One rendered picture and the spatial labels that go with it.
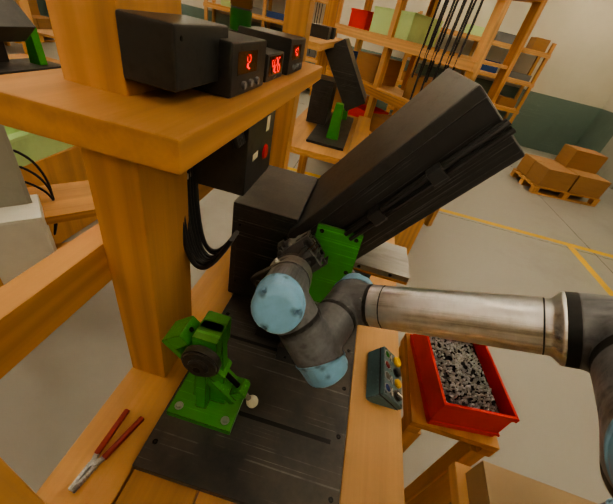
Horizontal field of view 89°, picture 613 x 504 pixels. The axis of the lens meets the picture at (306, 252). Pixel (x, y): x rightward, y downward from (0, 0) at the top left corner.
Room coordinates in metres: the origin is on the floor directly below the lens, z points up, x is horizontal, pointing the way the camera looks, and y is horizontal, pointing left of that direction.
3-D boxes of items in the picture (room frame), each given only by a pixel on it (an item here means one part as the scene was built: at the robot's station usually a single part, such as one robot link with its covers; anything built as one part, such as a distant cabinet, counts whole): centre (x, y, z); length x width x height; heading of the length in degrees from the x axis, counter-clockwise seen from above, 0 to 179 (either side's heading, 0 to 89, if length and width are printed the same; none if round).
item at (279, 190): (0.86, 0.12, 1.07); 0.30 x 0.18 x 0.34; 176
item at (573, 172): (5.94, -4.08, 0.37); 1.20 x 0.80 x 0.74; 95
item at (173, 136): (0.76, 0.25, 1.52); 0.90 x 0.25 x 0.04; 176
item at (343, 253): (0.66, -0.07, 1.17); 0.13 x 0.12 x 0.20; 176
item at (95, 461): (0.23, 0.30, 0.89); 0.16 x 0.05 x 0.01; 168
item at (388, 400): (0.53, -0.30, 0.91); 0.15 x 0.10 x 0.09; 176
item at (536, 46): (9.06, -2.59, 1.12); 3.16 x 0.54 x 2.24; 87
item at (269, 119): (0.65, 0.20, 1.42); 0.17 x 0.12 x 0.15; 176
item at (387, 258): (0.82, -0.12, 1.11); 0.39 x 0.16 x 0.03; 86
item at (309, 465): (0.74, -0.01, 0.89); 1.10 x 0.42 x 0.02; 176
